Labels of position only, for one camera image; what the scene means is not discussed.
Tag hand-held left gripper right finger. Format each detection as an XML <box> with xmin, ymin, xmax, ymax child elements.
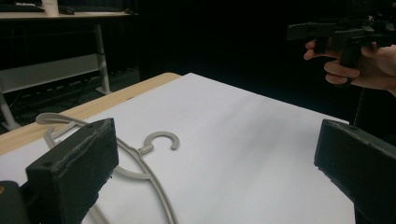
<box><xmin>313</xmin><ymin>119</ymin><xmax>396</xmax><ymax>224</ymax></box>

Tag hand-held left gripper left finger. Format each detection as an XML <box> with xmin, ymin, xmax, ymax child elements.
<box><xmin>25</xmin><ymin>117</ymin><xmax>120</xmax><ymax>224</ymax></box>

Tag grey plastic clothes hanger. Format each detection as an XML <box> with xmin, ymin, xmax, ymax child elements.
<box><xmin>35</xmin><ymin>112</ymin><xmax>181</xmax><ymax>224</ymax></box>

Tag white stand leg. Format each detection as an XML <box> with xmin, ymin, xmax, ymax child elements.
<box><xmin>0</xmin><ymin>89</ymin><xmax>21</xmax><ymax>132</ymax></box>

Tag desk with white legs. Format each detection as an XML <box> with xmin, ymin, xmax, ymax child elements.
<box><xmin>0</xmin><ymin>10</ymin><xmax>135</xmax><ymax>96</ymax></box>

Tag white table sheet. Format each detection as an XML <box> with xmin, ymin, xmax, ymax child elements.
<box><xmin>0</xmin><ymin>72</ymin><xmax>357</xmax><ymax>224</ymax></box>

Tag dark computer mouse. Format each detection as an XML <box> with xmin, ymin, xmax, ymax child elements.
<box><xmin>58</xmin><ymin>6</ymin><xmax>77</xmax><ymax>16</ymax></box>

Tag white cylinder cup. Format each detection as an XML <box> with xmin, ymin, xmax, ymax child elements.
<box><xmin>41</xmin><ymin>0</ymin><xmax>61</xmax><ymax>17</ymax></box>

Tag dark keyboard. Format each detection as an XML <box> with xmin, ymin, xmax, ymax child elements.
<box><xmin>0</xmin><ymin>2</ymin><xmax>47</xmax><ymax>14</ymax></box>

